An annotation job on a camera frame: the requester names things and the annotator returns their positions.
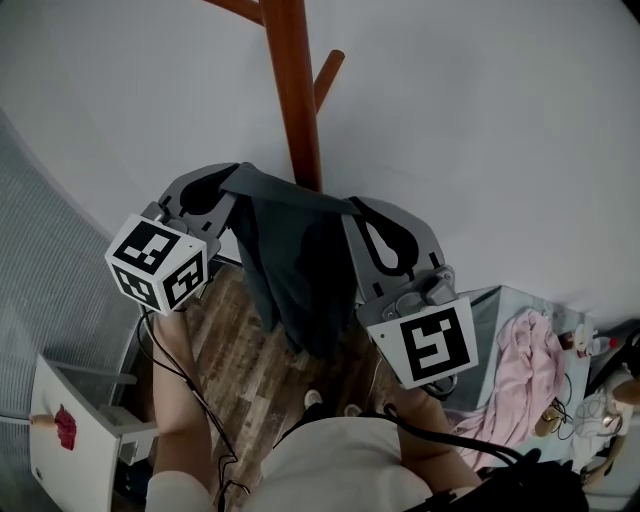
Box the person's white shirt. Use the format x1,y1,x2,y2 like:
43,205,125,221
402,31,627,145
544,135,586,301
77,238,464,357
144,414,481,512

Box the brown wooden coat rack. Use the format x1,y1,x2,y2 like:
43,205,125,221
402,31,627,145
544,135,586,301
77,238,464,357
202,0,346,194

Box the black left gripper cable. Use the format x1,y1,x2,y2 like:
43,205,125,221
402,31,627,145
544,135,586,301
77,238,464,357
139,307,251,512

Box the beige doll figure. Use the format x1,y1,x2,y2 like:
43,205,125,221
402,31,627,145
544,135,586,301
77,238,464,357
572,367,640,491

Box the person's left forearm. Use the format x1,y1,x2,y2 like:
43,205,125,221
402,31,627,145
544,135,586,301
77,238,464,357
149,307,239,481

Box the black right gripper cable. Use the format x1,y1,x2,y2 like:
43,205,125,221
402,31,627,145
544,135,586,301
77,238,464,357
382,404,541,466

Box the small white red toy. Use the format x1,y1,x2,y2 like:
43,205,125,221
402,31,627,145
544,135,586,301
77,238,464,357
562,324,621,359

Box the person's black trousers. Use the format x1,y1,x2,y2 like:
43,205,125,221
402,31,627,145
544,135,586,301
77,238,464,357
272,399,401,451

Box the black bag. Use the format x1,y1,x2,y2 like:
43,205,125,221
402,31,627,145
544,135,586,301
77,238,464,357
587,329,640,396

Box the black device box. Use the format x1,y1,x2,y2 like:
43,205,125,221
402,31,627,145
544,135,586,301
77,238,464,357
474,447,591,512

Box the pink garment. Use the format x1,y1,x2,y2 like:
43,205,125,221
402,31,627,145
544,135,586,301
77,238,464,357
447,308,569,449

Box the dark grey garment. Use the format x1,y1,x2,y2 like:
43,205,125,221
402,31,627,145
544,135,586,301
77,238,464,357
219,162,364,359

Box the grey striped window blind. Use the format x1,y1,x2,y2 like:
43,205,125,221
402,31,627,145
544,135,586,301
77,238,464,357
0,107,151,421

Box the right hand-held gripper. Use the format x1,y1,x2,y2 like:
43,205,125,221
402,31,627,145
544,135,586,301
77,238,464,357
342,197,480,399

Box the person's right forearm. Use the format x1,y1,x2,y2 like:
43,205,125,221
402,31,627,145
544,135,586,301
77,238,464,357
372,384,484,496

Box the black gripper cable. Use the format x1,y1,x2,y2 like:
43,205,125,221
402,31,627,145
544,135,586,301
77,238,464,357
139,307,251,512
382,404,541,466

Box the red crumpled item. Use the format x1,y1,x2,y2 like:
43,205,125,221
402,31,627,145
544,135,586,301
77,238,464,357
53,403,77,451

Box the grey glass table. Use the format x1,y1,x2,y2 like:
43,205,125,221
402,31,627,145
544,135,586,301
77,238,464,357
439,284,601,451

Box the white side table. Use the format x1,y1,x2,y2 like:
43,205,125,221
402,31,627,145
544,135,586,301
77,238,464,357
29,352,161,512

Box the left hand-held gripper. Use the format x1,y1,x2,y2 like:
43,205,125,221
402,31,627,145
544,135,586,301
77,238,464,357
104,163,239,317

